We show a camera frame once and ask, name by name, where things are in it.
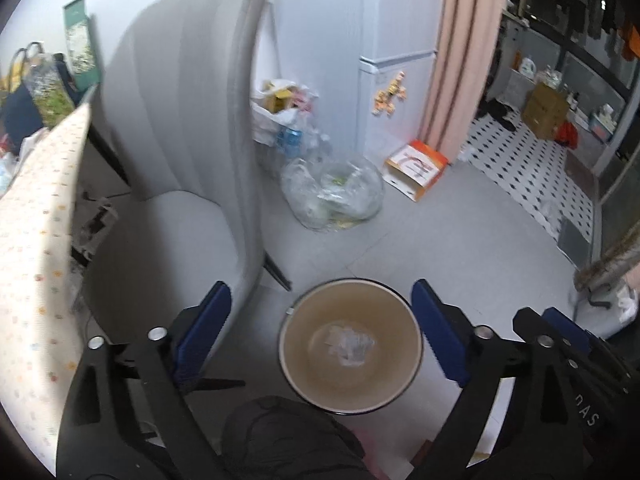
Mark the grey floor mat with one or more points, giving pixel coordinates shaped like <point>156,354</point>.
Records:
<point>575,242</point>

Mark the yellow packet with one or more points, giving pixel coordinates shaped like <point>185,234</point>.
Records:
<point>11,77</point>

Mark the small white plastic bag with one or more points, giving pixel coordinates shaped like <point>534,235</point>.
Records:
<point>546,212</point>

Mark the black table leg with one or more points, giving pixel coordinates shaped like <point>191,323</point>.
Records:
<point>110,157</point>

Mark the green carton box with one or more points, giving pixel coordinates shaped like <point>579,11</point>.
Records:
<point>82,45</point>

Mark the person's dark trouser leg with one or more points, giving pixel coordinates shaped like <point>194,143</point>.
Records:
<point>290,440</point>

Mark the fur-trimmed coat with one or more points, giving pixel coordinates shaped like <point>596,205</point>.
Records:
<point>607,265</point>

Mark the orange and white cardboard box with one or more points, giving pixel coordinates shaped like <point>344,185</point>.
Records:
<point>417,167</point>

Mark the brown cardboard box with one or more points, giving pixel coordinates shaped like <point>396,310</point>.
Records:
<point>545,110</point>

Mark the red cloth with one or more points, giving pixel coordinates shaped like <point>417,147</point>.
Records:
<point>567,135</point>

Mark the white plastic bag of rubbish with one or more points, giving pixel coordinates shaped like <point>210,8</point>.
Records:
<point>270,120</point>

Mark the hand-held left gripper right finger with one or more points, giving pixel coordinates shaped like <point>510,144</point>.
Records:
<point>440,332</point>

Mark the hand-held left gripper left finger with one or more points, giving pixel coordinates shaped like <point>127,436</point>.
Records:
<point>207,320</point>

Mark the clear plastic bottle yellow liquid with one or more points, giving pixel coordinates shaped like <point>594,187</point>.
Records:
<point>50,92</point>

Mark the dark cloth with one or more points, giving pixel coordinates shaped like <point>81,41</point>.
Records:
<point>500,112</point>

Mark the round beige waste bin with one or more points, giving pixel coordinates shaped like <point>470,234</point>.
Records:
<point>300,360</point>

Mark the blue drink can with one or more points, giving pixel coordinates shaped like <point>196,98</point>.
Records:
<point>292,141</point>

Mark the cluster of orange fridge magnets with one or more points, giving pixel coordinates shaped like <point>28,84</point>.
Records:
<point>390,96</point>

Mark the floral tablecloth table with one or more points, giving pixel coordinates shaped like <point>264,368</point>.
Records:
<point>35,260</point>

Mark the white fridge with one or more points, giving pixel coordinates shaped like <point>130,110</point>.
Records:
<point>400,20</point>

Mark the clear plastic bag of bottles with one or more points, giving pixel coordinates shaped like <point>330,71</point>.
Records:
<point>332,195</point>

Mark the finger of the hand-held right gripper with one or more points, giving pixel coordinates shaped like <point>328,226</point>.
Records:
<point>562,321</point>

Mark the pink curtain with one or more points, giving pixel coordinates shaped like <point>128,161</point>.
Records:
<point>465,60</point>

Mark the grey upholstered chair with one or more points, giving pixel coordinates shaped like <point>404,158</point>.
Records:
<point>190,110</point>

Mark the row of hanging dark clothes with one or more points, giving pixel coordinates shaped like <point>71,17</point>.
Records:
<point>575,5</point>

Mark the crumpled tissue in bin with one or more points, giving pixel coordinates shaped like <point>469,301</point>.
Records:
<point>350,345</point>

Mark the navy blue handbag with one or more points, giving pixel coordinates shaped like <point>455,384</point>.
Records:
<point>17,115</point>

